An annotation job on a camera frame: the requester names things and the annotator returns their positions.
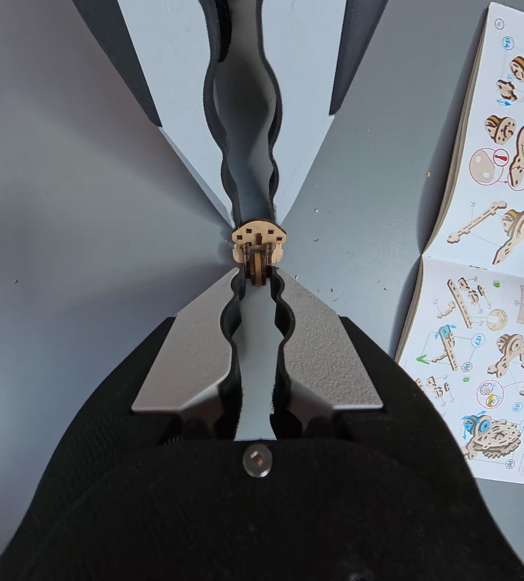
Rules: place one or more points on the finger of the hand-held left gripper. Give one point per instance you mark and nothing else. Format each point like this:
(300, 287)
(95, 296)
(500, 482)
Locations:
(171, 68)
(307, 81)

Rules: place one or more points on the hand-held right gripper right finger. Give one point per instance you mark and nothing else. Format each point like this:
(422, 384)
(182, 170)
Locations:
(325, 358)

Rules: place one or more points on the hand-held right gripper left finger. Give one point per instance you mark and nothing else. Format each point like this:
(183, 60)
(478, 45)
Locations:
(184, 363)

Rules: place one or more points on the small wooden puzzle assembly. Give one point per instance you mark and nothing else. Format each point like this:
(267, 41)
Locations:
(257, 270)

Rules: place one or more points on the slotted wooden puzzle plate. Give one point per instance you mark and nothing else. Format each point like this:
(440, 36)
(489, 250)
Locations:
(248, 231)

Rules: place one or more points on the grey desk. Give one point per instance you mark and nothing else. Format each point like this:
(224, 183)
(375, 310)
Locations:
(84, 249)

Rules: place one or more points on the puzzle instruction booklet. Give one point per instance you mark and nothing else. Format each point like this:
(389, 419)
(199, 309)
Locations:
(470, 290)

